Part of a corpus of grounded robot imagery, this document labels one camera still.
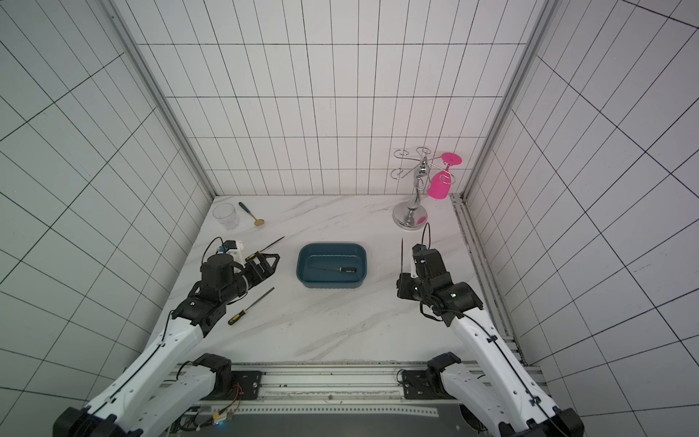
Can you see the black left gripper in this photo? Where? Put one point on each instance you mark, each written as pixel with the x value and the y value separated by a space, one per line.
pixel 257 273

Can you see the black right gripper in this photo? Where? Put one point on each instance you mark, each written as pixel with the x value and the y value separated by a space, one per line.
pixel 417 257

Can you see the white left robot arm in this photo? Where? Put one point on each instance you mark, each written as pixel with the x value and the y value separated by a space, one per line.
pixel 136 404

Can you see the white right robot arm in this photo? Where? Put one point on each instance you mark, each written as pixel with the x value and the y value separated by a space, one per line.
pixel 512 404

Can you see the teal storage box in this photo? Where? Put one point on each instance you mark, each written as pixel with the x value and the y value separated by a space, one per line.
pixel 331 255

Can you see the clear drinking glass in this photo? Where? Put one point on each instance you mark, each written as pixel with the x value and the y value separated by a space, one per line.
pixel 226 215

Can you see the chrome glass holder stand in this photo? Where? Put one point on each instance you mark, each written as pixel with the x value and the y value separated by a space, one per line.
pixel 415 167

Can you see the pink wine glass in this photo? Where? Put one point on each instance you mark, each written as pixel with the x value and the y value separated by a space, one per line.
pixel 441 183

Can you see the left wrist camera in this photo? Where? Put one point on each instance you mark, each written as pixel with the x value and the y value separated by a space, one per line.
pixel 219 270

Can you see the gold spoon green handle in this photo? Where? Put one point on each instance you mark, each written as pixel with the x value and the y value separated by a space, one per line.
pixel 258 222

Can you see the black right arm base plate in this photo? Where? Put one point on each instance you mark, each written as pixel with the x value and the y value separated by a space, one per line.
pixel 419 385

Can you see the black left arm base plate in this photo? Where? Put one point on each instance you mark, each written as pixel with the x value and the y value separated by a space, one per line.
pixel 240 385

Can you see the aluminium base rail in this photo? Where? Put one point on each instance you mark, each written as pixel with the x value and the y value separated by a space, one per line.
pixel 335 388

